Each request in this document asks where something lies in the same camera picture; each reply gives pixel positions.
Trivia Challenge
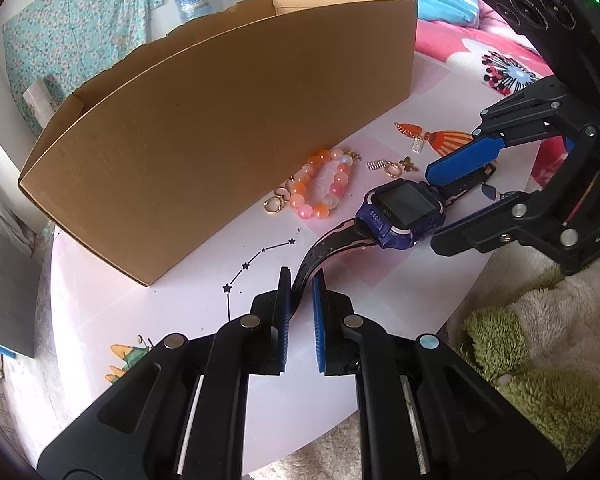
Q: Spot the pink floral blanket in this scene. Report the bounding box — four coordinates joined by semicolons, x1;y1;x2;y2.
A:
414;0;573;196

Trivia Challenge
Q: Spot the grey cabinet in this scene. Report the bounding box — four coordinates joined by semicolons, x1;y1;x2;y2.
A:
0;230;41;358

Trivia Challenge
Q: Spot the silver abacus charm with chain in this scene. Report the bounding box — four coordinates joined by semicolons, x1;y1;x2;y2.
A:
394;121;427;154

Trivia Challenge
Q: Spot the brown cardboard box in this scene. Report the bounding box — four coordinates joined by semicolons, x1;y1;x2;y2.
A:
18;0;418;288

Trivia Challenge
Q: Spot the blue water jug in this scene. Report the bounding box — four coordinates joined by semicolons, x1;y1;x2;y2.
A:
174;0;217;23

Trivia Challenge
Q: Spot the white paper roll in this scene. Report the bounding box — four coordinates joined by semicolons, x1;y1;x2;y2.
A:
24;76;66;126

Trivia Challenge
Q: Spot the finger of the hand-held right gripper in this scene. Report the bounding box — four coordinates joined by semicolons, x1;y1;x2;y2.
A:
424;74;600;187
430;190;582;258

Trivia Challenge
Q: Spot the orange pink bead bracelet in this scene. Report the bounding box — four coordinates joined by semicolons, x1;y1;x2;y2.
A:
287;147;356;221

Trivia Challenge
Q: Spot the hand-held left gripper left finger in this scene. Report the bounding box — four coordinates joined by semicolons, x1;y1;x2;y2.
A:
36;266;293;480

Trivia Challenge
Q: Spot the blue smartwatch with black strap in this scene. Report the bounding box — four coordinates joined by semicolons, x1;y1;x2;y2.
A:
291;161;499;321

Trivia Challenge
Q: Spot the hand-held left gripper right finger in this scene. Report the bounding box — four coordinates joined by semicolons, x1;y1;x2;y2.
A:
312;271;566;480

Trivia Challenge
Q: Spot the teal floral cloth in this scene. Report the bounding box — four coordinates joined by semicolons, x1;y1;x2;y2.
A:
2;0;166;136

